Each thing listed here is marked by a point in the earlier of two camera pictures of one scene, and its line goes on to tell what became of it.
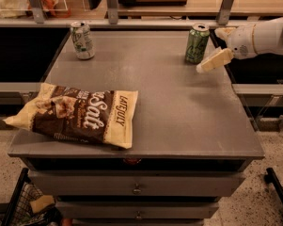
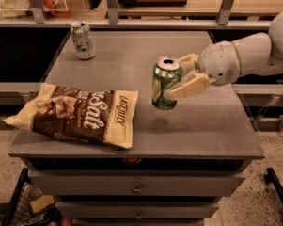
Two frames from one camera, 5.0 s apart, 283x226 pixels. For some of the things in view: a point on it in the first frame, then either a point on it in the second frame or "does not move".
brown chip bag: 62,112 does not move
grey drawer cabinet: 192,145 does not move
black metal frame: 271,177 does not move
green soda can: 196,43 to 166,71
